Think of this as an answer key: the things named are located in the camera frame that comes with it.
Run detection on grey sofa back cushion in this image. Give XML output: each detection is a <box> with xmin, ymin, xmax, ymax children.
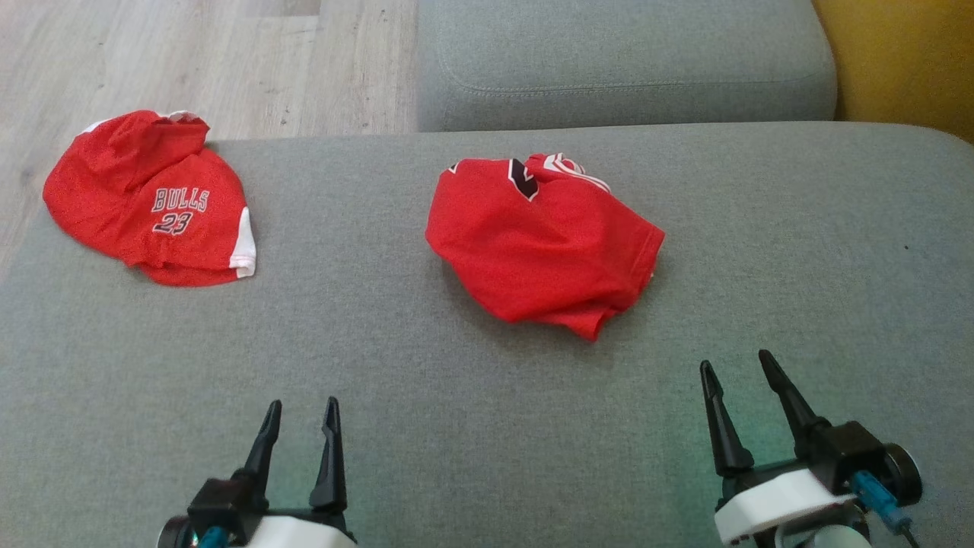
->
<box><xmin>416</xmin><ymin>0</ymin><xmax>838</xmax><ymax>132</ymax></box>

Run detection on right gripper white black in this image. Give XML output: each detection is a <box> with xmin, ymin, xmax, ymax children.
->
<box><xmin>699</xmin><ymin>349</ymin><xmax>925</xmax><ymax>548</ymax></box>

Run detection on grey sofa seat cushion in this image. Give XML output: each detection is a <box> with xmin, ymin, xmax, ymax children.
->
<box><xmin>0</xmin><ymin>122</ymin><xmax>974</xmax><ymax>548</ymax></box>

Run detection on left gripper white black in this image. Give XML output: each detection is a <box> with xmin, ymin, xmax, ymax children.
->
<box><xmin>158</xmin><ymin>396</ymin><xmax>358</xmax><ymax>548</ymax></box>

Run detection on red jersey with white trim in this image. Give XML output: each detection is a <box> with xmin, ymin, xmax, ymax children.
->
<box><xmin>425</xmin><ymin>152</ymin><xmax>666</xmax><ymax>343</ymax></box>

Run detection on yellow background panel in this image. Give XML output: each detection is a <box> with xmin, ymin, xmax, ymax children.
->
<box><xmin>811</xmin><ymin>0</ymin><xmax>974</xmax><ymax>144</ymax></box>

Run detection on right cable with blue connector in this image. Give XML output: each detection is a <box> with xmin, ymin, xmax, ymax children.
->
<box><xmin>850</xmin><ymin>470</ymin><xmax>923</xmax><ymax>548</ymax></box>

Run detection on red Bulls 23 shorts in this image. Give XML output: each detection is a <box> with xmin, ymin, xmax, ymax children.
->
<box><xmin>43</xmin><ymin>110</ymin><xmax>257</xmax><ymax>288</ymax></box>

